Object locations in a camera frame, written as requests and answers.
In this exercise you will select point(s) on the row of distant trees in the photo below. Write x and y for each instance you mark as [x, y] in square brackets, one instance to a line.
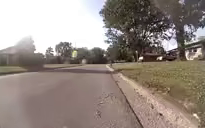
[76, 53]

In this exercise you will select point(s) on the yellow road sign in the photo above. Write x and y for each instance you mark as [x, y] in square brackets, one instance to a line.
[74, 53]

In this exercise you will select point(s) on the dark low building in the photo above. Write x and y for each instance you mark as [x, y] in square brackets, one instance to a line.
[151, 56]

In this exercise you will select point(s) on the grey asphalt road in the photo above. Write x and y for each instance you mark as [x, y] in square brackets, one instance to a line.
[56, 96]

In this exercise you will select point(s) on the pale concrete kerb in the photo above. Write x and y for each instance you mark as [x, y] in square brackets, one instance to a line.
[146, 103]

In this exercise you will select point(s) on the large leafy tree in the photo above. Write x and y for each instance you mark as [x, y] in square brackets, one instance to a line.
[146, 23]

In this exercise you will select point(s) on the grass lawn with dry patches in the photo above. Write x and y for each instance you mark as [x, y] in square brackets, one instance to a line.
[176, 78]

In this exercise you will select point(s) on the low house with hipped roof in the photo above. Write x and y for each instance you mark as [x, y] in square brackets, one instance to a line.
[13, 55]

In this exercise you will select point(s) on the green grass verge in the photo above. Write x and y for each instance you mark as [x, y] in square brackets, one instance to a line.
[6, 70]

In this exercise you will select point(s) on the pale single-storey house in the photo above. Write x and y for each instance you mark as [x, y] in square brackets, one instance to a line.
[198, 50]

